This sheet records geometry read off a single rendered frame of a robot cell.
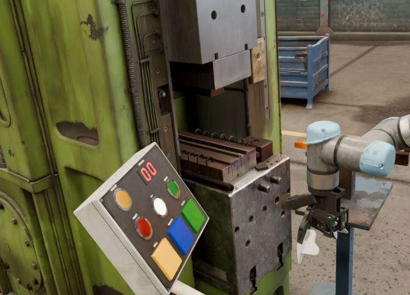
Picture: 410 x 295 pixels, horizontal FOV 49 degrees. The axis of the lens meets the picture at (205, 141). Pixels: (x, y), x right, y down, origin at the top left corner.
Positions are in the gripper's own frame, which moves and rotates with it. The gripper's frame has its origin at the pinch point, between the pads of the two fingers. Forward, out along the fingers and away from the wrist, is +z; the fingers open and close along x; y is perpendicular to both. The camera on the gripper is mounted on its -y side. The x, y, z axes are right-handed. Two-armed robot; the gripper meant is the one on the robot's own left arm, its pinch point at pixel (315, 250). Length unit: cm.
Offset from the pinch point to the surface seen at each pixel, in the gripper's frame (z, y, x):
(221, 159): -5, -54, 16
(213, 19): -56, -49, 13
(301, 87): 70, -267, 321
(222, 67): -40, -49, 16
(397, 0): 20, -373, 718
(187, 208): -9.9, -28.5, -19.1
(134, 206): -19.8, -24.5, -37.0
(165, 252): -8.8, -17.6, -34.4
